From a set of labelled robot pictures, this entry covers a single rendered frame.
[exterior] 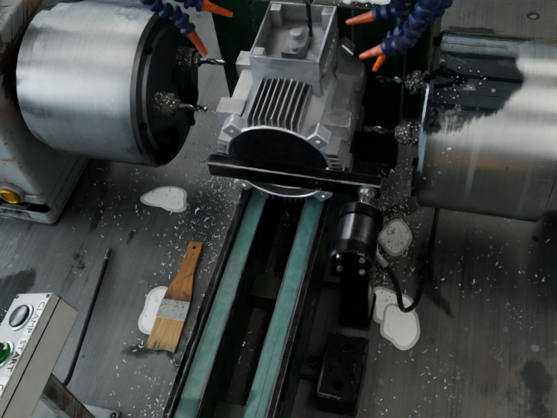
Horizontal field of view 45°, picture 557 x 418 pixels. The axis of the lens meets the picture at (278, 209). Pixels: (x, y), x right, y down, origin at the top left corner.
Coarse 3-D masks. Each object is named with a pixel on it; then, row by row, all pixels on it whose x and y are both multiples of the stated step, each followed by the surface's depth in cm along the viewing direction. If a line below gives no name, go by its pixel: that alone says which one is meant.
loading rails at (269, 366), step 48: (240, 192) 106; (240, 240) 102; (240, 288) 99; (288, 288) 97; (336, 288) 109; (192, 336) 93; (240, 336) 103; (288, 336) 91; (192, 384) 90; (288, 384) 92
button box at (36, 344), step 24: (48, 312) 81; (72, 312) 84; (0, 336) 81; (24, 336) 79; (48, 336) 80; (24, 360) 77; (48, 360) 80; (0, 384) 75; (24, 384) 77; (0, 408) 74; (24, 408) 76
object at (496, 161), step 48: (480, 48) 86; (528, 48) 85; (432, 96) 84; (480, 96) 83; (528, 96) 82; (432, 144) 85; (480, 144) 84; (528, 144) 82; (432, 192) 90; (480, 192) 87; (528, 192) 85
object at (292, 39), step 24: (264, 24) 97; (288, 24) 100; (312, 24) 100; (336, 24) 98; (264, 48) 93; (288, 48) 95; (312, 48) 97; (336, 48) 100; (264, 72) 94; (288, 72) 93; (312, 72) 92
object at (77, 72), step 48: (96, 0) 104; (48, 48) 97; (96, 48) 95; (144, 48) 95; (192, 48) 105; (48, 96) 97; (96, 96) 95; (144, 96) 97; (192, 96) 113; (48, 144) 105; (96, 144) 101; (144, 144) 100
